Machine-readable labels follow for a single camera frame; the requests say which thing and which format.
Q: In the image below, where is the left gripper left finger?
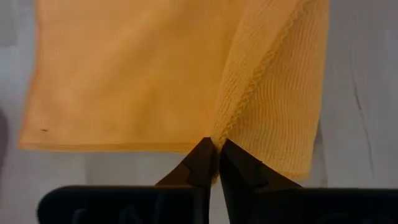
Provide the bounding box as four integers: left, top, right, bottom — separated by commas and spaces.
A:
154, 137, 219, 224

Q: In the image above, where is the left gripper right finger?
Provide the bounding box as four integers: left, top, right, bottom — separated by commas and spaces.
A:
219, 139, 303, 224

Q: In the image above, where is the orange microfiber towel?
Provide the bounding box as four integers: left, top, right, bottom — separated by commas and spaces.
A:
18, 0, 330, 182

